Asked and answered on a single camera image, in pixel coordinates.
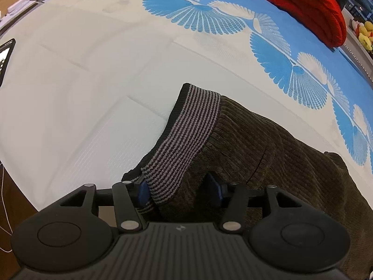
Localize dark brown corduroy pants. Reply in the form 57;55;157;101
123;84;372;279

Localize blue white patterned bedsheet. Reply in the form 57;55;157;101
1;0;372;209

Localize black tablet device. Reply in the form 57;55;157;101
0;38;17;86

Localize yellow plush toy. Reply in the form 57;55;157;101
351;20;373;53

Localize red folded blanket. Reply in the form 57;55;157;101
267;0;347;48

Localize white cable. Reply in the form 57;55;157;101
0;160;14;253

